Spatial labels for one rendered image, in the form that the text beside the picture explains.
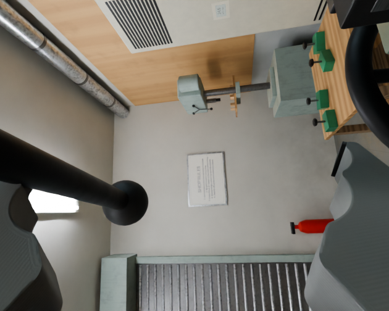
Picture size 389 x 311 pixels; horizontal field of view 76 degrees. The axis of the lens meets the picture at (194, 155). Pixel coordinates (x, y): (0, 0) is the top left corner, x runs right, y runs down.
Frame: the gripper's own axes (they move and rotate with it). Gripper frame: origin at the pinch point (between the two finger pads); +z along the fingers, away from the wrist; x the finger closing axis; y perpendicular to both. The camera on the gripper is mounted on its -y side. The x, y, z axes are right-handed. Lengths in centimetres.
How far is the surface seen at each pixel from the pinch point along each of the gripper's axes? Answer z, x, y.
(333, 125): 113, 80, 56
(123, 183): 4.6, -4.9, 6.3
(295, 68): 202, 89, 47
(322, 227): 158, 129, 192
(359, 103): 16.2, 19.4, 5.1
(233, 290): 135, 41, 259
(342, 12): 9.8, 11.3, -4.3
